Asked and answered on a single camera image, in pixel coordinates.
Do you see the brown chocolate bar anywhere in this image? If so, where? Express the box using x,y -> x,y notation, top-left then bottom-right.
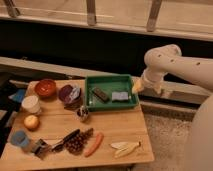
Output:
92,87 -> 109,103

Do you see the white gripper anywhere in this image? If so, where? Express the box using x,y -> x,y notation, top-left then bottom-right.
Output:
132,68 -> 166,94

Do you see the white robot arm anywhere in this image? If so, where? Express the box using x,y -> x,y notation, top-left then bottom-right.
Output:
132,44 -> 213,94

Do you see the blue cloth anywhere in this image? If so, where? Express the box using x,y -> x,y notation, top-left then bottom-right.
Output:
9,89 -> 26,103

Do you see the blue sponge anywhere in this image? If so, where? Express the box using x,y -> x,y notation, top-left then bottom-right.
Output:
112,92 -> 129,102

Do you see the green plastic tray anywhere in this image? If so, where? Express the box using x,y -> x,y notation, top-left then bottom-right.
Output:
84,74 -> 139,112

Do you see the red bowl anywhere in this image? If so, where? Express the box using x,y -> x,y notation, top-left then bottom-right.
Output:
34,79 -> 56,98

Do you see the dark grape bunch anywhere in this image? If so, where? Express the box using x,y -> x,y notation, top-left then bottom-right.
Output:
65,128 -> 94,155

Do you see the orange carrot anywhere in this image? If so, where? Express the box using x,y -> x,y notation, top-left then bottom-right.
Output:
84,132 -> 104,157

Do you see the grey metal clip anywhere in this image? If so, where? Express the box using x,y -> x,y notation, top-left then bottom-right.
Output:
31,139 -> 51,159

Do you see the yellow red apple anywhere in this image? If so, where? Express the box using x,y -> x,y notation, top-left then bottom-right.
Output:
24,115 -> 40,130

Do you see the white cup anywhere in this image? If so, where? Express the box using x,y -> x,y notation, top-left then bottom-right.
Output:
21,95 -> 41,114

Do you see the wooden table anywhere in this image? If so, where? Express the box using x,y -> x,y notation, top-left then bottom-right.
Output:
0,78 -> 156,171

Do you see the blue plastic cup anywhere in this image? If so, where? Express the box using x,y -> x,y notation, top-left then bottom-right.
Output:
10,130 -> 30,148

